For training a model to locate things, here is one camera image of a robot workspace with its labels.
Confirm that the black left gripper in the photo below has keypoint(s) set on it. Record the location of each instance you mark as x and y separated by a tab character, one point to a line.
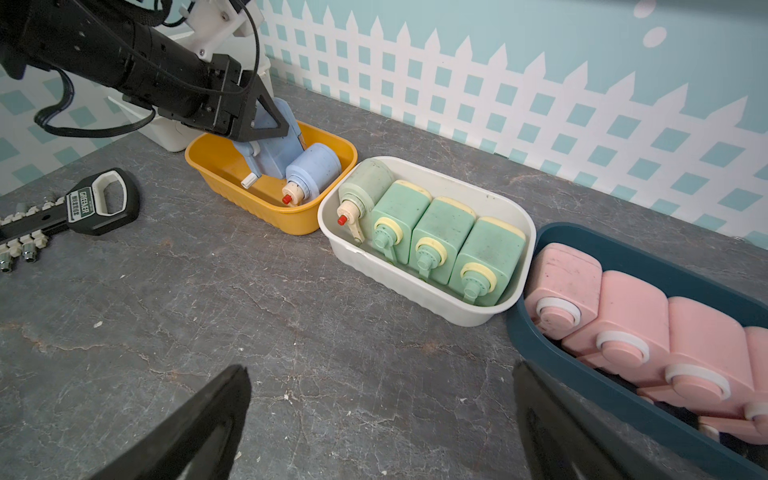
217	96

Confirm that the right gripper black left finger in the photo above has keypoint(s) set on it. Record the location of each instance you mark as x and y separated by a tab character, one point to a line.
198	441

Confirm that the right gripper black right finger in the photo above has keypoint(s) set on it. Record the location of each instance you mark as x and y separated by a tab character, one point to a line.
562	440

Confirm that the blue sharpener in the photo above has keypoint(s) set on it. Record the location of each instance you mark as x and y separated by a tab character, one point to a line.
272	156
310	174

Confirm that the yellow plastic storage tub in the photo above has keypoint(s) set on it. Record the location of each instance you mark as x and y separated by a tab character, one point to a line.
223	169

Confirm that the pink sharpener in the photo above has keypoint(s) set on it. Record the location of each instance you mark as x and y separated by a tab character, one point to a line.
630	335
751	425
708	369
563	290

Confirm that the pale green round sharpener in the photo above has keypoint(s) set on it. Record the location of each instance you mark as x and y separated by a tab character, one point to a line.
360	193

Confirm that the dark teal storage tub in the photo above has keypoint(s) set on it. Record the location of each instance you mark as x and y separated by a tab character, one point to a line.
613	396

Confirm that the white plastic storage tub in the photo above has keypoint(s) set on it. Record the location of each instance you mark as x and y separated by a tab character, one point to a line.
402	280

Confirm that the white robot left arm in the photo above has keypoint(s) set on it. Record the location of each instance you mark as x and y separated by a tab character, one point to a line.
117	45

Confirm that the black digital scale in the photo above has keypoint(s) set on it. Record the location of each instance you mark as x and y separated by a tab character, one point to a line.
86	204

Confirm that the black drill bit rack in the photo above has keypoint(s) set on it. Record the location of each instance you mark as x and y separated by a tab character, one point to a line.
25	233

